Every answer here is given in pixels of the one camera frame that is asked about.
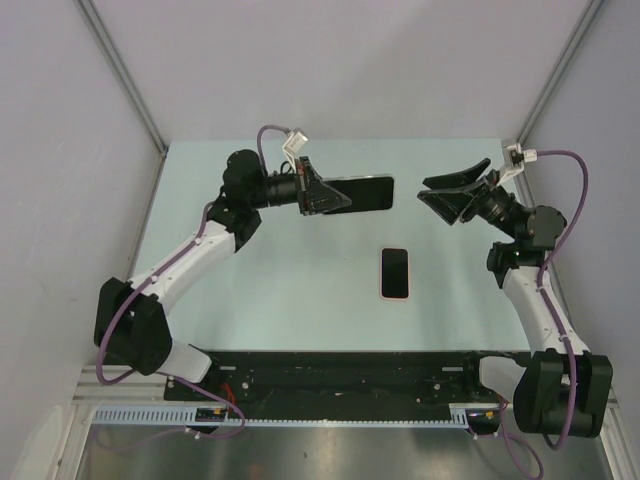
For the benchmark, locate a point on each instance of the aluminium frame rail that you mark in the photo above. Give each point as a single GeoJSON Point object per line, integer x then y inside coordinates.
{"type": "Point", "coordinates": [278, 407]}

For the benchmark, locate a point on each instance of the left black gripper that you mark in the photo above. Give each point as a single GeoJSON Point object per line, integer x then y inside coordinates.
{"type": "Point", "coordinates": [312, 194]}

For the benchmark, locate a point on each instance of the aluminium corner post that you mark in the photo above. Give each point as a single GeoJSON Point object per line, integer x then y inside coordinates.
{"type": "Point", "coordinates": [117, 65]}
{"type": "Point", "coordinates": [585, 23]}

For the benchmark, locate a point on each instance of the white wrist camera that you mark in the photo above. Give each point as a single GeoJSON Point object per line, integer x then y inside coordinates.
{"type": "Point", "coordinates": [293, 143]}
{"type": "Point", "coordinates": [516, 157]}

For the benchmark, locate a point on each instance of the black phone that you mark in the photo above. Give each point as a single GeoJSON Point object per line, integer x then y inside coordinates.
{"type": "Point", "coordinates": [367, 193]}

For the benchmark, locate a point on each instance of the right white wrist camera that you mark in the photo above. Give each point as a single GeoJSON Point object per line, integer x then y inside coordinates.
{"type": "Point", "coordinates": [516, 157]}

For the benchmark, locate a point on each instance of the pink cased phone on table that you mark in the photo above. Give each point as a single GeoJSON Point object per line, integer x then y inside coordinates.
{"type": "Point", "coordinates": [394, 274]}

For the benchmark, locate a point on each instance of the right aluminium corner post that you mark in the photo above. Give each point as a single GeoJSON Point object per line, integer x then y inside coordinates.
{"type": "Point", "coordinates": [585, 23]}

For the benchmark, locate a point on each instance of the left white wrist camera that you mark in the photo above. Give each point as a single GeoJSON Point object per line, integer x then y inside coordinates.
{"type": "Point", "coordinates": [293, 143]}

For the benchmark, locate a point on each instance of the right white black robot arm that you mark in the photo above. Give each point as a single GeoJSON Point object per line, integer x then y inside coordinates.
{"type": "Point", "coordinates": [563, 390]}

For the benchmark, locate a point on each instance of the left aluminium corner post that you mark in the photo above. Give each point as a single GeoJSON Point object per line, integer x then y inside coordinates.
{"type": "Point", "coordinates": [117, 65]}

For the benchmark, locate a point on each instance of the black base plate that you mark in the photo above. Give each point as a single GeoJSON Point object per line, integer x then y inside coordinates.
{"type": "Point", "coordinates": [433, 375]}

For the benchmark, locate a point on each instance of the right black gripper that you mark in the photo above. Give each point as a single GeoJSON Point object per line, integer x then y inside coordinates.
{"type": "Point", "coordinates": [466, 201]}

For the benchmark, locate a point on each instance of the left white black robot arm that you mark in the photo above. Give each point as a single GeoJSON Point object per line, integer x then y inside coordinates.
{"type": "Point", "coordinates": [131, 321]}

